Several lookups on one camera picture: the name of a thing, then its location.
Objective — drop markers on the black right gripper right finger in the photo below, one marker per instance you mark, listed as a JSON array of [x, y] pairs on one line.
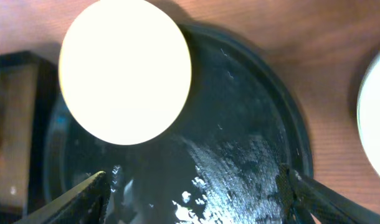
[[305, 200]]

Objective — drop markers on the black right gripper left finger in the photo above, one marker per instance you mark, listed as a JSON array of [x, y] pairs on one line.
[[87, 202]]

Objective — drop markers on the light blue plate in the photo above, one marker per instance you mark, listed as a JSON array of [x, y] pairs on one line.
[[368, 113]]

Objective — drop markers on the black round tray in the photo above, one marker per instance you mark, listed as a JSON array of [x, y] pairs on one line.
[[217, 163]]

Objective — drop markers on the black rectangular water tray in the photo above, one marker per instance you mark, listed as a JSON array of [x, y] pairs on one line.
[[28, 89]]

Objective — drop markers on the yellow plate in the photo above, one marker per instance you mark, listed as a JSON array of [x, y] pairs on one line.
[[124, 71]]

